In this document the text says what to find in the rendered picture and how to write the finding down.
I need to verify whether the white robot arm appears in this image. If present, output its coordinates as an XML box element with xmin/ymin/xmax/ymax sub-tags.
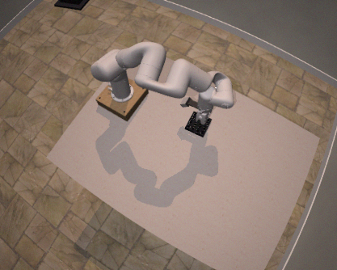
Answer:
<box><xmin>91</xmin><ymin>42</ymin><xmax>234</xmax><ymax>114</ymax></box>

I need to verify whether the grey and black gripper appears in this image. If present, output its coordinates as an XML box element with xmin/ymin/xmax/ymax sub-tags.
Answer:
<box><xmin>196</xmin><ymin>109</ymin><xmax>212</xmax><ymax>126</ymax></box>

